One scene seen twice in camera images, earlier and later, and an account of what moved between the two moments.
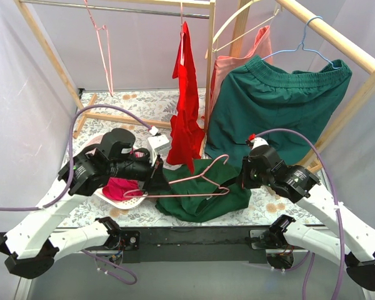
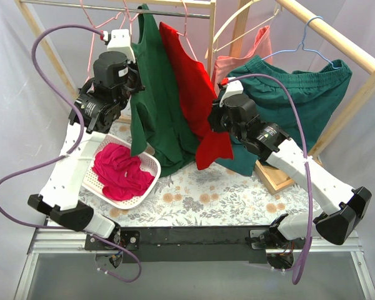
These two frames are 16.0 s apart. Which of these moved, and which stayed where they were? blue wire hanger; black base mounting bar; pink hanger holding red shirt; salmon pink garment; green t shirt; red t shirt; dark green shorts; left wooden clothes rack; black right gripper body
Moved: black right gripper body; red t shirt; green t shirt; pink hanger holding red shirt
Stayed: salmon pink garment; blue wire hanger; dark green shorts; black base mounting bar; left wooden clothes rack
